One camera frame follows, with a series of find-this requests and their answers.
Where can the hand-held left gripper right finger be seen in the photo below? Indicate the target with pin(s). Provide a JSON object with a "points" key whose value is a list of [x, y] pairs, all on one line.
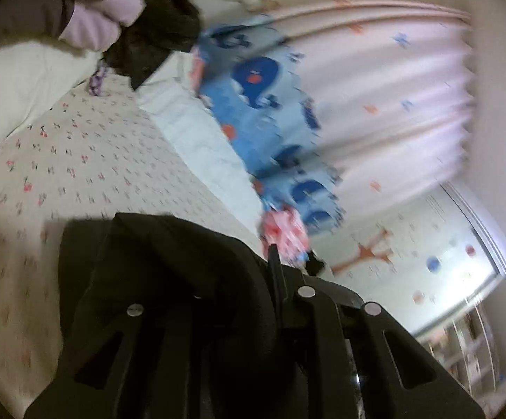
{"points": [[318, 336]]}

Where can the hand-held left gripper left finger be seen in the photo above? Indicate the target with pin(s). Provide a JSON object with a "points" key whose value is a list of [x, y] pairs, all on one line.
{"points": [[148, 336]]}

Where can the black puffer jacket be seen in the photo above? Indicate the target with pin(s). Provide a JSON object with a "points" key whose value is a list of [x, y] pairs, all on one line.
{"points": [[170, 253]]}

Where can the pink checkered cloth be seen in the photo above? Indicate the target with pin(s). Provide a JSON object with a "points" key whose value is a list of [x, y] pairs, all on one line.
{"points": [[283, 231]]}

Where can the bookshelf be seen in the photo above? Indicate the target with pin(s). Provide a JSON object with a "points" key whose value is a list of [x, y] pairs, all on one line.
{"points": [[466, 349]]}

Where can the cherry print bed sheet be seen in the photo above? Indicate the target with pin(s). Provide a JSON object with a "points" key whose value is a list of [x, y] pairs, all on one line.
{"points": [[104, 161]]}

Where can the white striped duvet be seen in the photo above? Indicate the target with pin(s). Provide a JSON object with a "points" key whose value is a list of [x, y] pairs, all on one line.
{"points": [[183, 118]]}

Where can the whale print curtain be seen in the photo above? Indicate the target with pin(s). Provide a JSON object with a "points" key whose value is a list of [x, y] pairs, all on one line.
{"points": [[388, 96]]}

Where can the purple patterned cloth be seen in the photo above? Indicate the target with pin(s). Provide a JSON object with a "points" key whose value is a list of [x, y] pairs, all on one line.
{"points": [[96, 80]]}

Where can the crumpled black hooded jacket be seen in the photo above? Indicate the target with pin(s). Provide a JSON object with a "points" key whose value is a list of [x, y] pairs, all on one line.
{"points": [[157, 43]]}

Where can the purple and lilac jacket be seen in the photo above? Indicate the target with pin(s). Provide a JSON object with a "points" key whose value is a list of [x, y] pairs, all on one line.
{"points": [[91, 26]]}

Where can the tree wall sticker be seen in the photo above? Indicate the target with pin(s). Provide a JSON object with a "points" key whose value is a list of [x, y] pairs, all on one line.
{"points": [[364, 253]]}

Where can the white door frame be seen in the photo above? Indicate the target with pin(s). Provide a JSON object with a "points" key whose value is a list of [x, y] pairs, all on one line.
{"points": [[488, 235]]}

